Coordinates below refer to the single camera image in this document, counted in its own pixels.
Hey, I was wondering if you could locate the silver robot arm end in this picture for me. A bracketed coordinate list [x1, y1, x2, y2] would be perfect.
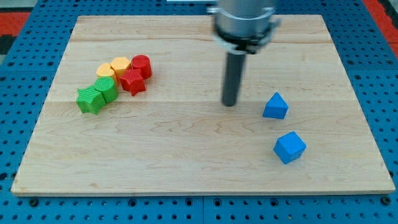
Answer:
[207, 0, 280, 55]

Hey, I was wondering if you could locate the yellow hexagon block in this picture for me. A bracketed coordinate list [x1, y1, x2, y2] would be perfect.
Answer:
[110, 57, 131, 78]

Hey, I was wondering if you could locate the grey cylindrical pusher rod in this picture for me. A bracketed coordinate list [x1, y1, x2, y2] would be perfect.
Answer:
[221, 53, 246, 106]

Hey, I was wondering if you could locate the wooden board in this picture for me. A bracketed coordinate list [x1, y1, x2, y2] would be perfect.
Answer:
[11, 15, 395, 197]

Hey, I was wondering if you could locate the red star block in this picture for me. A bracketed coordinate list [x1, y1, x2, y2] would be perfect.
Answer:
[119, 69, 146, 96]

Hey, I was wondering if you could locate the red cylinder block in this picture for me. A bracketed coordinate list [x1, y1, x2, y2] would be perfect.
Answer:
[131, 55, 152, 80]

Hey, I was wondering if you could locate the blue triangle block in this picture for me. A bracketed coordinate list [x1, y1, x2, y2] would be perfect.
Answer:
[262, 92, 289, 119]

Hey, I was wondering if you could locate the blue cube block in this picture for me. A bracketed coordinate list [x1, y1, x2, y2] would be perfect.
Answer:
[274, 131, 307, 164]

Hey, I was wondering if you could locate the green cylinder block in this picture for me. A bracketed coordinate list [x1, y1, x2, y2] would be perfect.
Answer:
[94, 77, 119, 103]

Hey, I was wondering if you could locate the yellow heart block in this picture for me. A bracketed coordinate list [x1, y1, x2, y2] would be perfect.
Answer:
[96, 63, 118, 84]

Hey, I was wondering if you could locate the green star block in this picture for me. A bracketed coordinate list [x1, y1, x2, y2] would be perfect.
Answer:
[76, 85, 106, 114]

